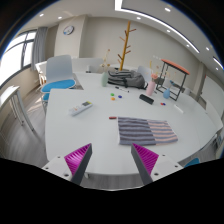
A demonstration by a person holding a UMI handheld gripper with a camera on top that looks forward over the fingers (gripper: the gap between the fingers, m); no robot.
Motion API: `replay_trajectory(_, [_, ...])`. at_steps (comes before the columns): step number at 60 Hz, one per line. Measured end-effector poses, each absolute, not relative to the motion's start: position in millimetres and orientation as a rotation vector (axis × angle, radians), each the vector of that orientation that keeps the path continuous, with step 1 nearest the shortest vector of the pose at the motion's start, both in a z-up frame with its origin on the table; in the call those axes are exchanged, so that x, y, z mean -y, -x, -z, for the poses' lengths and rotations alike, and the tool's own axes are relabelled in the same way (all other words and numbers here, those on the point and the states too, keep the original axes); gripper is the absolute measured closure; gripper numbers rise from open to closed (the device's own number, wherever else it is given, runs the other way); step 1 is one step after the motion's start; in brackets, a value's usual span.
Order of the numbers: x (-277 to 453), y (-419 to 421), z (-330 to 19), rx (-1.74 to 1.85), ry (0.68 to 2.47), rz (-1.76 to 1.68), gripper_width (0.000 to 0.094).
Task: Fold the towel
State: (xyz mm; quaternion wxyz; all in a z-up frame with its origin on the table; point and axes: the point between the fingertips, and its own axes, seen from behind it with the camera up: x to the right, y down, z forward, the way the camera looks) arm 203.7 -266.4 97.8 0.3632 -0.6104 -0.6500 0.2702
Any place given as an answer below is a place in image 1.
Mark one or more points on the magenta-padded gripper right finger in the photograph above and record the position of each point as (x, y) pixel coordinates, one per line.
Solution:
(146, 159)

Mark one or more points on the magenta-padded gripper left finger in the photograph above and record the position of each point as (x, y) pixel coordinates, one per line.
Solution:
(78, 159)

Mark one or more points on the grey pink striped towel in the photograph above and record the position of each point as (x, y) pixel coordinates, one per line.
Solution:
(146, 130)

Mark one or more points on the blue chair seat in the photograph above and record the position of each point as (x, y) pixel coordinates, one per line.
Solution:
(192, 162)

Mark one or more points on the white remote control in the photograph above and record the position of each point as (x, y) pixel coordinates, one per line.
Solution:
(80, 108)

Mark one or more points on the small red flat object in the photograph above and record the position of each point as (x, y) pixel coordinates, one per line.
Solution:
(112, 117)

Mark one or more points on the black whiteboard eraser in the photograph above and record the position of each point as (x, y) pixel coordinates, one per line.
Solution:
(146, 99)

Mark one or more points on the blue vase with dried stems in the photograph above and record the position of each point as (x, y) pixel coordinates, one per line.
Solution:
(166, 93)

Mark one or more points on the orange round magnet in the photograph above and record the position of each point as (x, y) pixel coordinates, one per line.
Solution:
(113, 98)

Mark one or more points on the pink vase with dried flowers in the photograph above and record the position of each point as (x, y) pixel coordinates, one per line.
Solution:
(150, 88)

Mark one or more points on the black marker pen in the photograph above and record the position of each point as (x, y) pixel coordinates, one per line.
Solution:
(122, 89)

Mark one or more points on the grey backpack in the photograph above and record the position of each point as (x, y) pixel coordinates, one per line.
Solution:
(128, 78)

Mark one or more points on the green vase with dried stems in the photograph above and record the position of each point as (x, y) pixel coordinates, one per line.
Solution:
(105, 80)

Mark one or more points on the white chair with blue cushion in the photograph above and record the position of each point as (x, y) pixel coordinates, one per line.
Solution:
(59, 70)

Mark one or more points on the small white side desk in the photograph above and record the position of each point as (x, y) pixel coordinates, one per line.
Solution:
(8, 93)

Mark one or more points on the yellow wooden coat rack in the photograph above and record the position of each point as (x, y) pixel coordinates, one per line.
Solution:
(125, 43)

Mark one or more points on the grey curtain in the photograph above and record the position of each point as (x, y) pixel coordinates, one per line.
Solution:
(39, 46)

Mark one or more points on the window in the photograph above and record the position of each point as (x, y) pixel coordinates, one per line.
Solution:
(11, 60)

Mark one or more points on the long ceiling light strip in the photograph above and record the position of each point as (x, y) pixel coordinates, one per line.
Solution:
(150, 17)

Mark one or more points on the ceiling spot lights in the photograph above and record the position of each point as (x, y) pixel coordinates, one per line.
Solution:
(167, 9)

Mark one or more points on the orange-topped black frame side table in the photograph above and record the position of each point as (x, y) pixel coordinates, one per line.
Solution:
(175, 66)

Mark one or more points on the round wall clock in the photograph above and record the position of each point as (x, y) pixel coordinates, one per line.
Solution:
(68, 30)

